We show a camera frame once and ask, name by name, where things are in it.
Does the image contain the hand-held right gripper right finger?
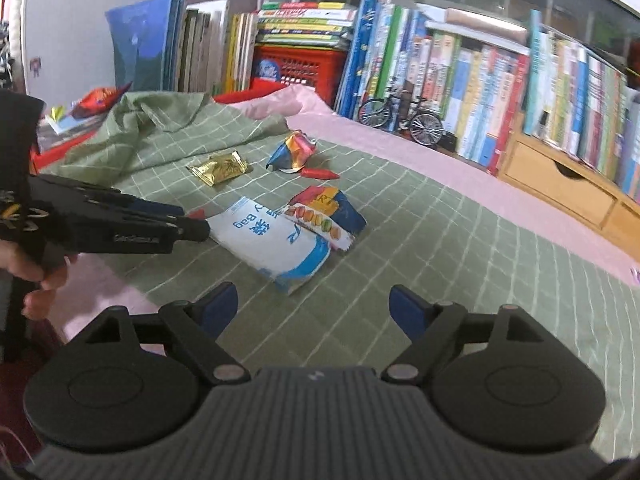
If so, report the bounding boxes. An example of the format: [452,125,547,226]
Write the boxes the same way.
[381,284,547,386]

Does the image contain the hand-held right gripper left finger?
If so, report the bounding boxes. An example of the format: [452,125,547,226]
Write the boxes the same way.
[82,282,252,387]

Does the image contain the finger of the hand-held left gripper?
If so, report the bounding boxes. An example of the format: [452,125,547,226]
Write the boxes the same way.
[52,210,212,257]
[30,175,187,221]

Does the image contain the white blue plastic bag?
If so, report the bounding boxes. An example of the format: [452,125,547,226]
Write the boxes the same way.
[202,197,334,295]

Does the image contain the person's left hand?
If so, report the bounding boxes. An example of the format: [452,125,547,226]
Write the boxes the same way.
[0,239,80,322]

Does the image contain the green checked blanket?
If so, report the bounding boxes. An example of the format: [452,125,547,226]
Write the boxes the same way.
[37,91,640,464]

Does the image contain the gold foil snack packet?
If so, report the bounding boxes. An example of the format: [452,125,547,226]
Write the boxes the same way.
[186,152,249,189]

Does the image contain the pile of paper sheets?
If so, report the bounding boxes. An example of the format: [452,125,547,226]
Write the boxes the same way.
[44,104,109,137]

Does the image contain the colourful snack packet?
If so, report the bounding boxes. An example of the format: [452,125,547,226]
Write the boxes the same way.
[280,185,369,252]

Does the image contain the red snack bag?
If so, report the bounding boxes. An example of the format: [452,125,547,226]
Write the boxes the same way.
[69,82,134,119]

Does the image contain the red cloth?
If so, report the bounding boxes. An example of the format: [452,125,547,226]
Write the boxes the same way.
[212,86,292,107]

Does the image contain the crumpled colourful wrapper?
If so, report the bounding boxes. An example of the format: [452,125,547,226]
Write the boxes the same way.
[265,130,319,176]

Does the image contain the large blue picture book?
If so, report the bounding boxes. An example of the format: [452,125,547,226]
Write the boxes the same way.
[105,0,190,94]

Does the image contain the miniature bicycle model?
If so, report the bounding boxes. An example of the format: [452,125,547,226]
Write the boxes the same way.
[357,89,446,149]

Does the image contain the red plastic crate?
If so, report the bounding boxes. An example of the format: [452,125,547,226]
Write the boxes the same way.
[251,44,349,109]

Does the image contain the wooden drawer organiser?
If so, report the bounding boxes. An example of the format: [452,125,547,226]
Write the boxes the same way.
[497,112,640,257]

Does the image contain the row of blue spined books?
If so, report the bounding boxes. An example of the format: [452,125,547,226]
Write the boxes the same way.
[334,0,531,177]

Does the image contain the stack of flat colourful books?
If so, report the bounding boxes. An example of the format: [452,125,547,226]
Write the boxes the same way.
[255,2,359,52]

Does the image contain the row of leaning pale books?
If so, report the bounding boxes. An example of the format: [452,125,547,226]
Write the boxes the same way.
[521,9,628,178]

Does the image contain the row of pastel purple books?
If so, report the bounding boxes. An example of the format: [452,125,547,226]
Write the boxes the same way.
[615,85,640,202]

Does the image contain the books lying across book row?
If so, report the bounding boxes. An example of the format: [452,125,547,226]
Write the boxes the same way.
[424,7,532,50]

